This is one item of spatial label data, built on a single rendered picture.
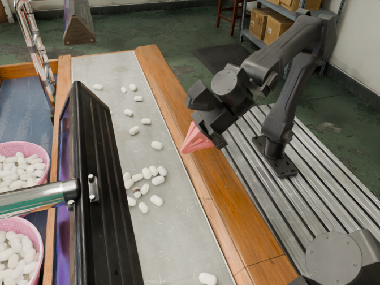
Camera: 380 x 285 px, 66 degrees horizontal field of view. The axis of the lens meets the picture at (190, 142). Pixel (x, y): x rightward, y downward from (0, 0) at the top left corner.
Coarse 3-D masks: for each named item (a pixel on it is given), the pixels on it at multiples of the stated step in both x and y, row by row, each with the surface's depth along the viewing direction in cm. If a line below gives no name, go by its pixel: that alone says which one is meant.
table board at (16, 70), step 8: (80, 56) 145; (88, 56) 145; (8, 64) 137; (16, 64) 137; (24, 64) 138; (32, 64) 139; (56, 64) 142; (0, 72) 137; (8, 72) 138; (16, 72) 139; (24, 72) 140; (32, 72) 141; (56, 72) 144
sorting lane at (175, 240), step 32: (96, 64) 137; (128, 64) 137; (128, 96) 114; (128, 128) 98; (160, 128) 98; (128, 160) 86; (160, 160) 86; (128, 192) 76; (160, 192) 76; (192, 192) 76; (160, 224) 69; (192, 224) 69; (160, 256) 63; (192, 256) 63
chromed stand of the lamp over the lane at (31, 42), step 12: (24, 0) 85; (36, 0) 86; (24, 24) 89; (36, 24) 104; (24, 36) 91; (36, 36) 102; (36, 60) 96; (48, 72) 114; (48, 84) 103; (48, 96) 104
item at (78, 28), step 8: (64, 0) 102; (72, 0) 82; (80, 0) 90; (64, 8) 94; (72, 8) 76; (80, 8) 82; (88, 8) 93; (64, 16) 88; (72, 16) 71; (80, 16) 75; (88, 16) 85; (64, 24) 81; (72, 24) 72; (80, 24) 73; (88, 24) 78; (64, 32) 74; (72, 32) 73; (80, 32) 74; (88, 32) 74; (64, 40) 74; (72, 40) 74; (80, 40) 75; (88, 40) 75
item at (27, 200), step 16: (96, 176) 30; (16, 192) 26; (32, 192) 26; (48, 192) 26; (64, 192) 27; (80, 192) 27; (96, 192) 28; (0, 208) 25; (16, 208) 26; (32, 208) 26; (48, 208) 27
